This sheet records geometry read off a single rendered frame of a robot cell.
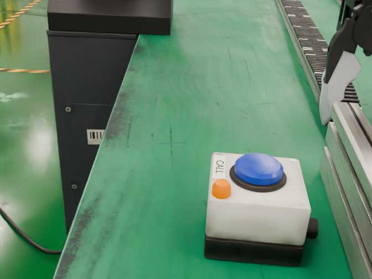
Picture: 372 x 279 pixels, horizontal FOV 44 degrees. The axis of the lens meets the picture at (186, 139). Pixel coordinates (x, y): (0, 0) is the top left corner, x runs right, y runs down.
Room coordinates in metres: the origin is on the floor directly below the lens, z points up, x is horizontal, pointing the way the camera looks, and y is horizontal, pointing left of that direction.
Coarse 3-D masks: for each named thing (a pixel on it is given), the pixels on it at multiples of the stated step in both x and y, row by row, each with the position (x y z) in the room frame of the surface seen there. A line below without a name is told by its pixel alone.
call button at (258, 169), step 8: (240, 160) 0.34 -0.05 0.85; (248, 160) 0.34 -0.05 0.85; (256, 160) 0.34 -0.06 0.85; (264, 160) 0.34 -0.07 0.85; (272, 160) 0.34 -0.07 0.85; (240, 168) 0.32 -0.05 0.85; (248, 168) 0.32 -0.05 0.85; (256, 168) 0.32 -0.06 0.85; (264, 168) 0.32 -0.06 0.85; (272, 168) 0.32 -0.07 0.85; (280, 168) 0.33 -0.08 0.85; (240, 176) 0.32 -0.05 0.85; (248, 176) 0.32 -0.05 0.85; (256, 176) 0.31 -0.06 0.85; (264, 176) 0.31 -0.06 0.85; (272, 176) 0.32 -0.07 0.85; (280, 176) 0.32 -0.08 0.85; (256, 184) 0.31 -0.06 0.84; (264, 184) 0.31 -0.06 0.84
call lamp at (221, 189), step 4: (216, 180) 0.31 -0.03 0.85; (220, 180) 0.30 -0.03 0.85; (224, 180) 0.31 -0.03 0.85; (216, 184) 0.30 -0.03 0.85; (220, 184) 0.30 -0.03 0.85; (224, 184) 0.30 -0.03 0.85; (228, 184) 0.30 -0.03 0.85; (212, 188) 0.30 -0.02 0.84; (216, 188) 0.30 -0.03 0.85; (220, 188) 0.30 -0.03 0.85; (224, 188) 0.30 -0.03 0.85; (228, 188) 0.30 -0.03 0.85; (212, 192) 0.30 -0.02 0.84; (216, 192) 0.30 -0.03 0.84; (220, 192) 0.30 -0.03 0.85; (224, 192) 0.30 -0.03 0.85; (228, 192) 0.30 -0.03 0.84; (216, 196) 0.30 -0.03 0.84; (220, 196) 0.30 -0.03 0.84; (224, 196) 0.30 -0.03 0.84; (228, 196) 0.30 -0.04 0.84
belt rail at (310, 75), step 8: (280, 0) 1.31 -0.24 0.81; (280, 8) 1.28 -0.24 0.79; (288, 24) 1.09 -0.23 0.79; (288, 32) 1.06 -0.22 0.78; (296, 40) 0.96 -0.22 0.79; (296, 48) 0.91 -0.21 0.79; (304, 56) 0.81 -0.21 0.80; (304, 64) 0.80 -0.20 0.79; (304, 72) 0.78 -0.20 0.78; (312, 72) 0.72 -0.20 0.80; (312, 80) 0.71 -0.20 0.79; (312, 88) 0.70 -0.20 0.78
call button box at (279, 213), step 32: (224, 160) 0.36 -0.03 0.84; (288, 160) 0.36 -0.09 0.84; (256, 192) 0.31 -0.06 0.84; (288, 192) 0.31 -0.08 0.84; (224, 224) 0.29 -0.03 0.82; (256, 224) 0.29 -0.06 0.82; (288, 224) 0.29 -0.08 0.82; (224, 256) 0.29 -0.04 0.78; (256, 256) 0.29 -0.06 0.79; (288, 256) 0.29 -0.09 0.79
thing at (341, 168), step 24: (336, 120) 0.42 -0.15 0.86; (360, 120) 0.40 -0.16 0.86; (336, 144) 0.40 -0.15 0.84; (360, 144) 0.35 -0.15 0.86; (336, 168) 0.38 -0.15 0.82; (360, 168) 0.32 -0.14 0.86; (336, 192) 0.37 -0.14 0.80; (360, 192) 0.31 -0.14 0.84; (336, 216) 0.35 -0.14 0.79; (360, 216) 0.30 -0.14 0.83; (360, 240) 0.29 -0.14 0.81; (360, 264) 0.27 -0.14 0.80
